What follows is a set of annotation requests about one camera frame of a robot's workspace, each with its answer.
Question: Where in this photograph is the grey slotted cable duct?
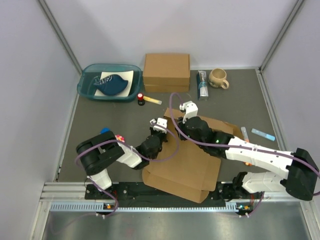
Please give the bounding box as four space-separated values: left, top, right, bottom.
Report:
50 201 252 213

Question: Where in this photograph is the blue toothpaste box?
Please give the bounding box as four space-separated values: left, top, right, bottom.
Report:
196 70 209 100

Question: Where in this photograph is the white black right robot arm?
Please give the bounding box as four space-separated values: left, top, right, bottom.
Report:
173 116 320 201

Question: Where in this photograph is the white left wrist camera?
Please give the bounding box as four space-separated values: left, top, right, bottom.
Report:
150 117 168 134

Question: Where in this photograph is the orange grey marker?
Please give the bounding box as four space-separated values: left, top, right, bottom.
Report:
240 126 250 143

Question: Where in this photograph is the beige ceramic mug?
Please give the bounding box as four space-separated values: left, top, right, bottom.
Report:
208 68 230 90

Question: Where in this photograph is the blue small eraser block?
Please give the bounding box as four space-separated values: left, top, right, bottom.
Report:
100 127 110 134

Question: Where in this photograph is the lower folded cardboard box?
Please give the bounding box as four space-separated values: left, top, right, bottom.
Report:
144 84 190 93

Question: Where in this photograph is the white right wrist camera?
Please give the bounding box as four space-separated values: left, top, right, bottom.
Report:
179 101 198 124

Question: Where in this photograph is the teal plastic bin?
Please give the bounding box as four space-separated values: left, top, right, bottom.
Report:
76 63 143 102

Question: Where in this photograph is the light blue marker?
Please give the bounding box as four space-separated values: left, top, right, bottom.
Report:
251 128 276 142

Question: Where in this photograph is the yellow highlighter marker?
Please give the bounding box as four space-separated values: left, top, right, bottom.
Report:
143 96 162 105

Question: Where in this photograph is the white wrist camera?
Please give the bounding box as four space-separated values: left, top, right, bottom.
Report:
179 101 198 124
150 117 168 134

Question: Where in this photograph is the pink flower toy left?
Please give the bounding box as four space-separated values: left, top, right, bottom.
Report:
115 134 125 143

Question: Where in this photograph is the brown cardboard box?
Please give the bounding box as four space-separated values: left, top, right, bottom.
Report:
141 107 241 204

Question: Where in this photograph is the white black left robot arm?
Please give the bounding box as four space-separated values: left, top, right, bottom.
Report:
75 125 168 199

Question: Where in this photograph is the upper folded cardboard box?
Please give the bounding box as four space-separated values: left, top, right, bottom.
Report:
142 53 190 86

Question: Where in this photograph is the red black stamp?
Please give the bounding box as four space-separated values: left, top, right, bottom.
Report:
137 93 145 106

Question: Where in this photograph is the dark blue shoe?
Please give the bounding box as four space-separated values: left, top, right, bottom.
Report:
93 74 129 96

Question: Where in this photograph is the folded cardboard box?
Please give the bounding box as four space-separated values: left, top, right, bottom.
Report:
144 84 190 93
142 53 190 86

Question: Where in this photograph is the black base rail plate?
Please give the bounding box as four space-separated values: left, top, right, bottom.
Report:
84 181 265 208

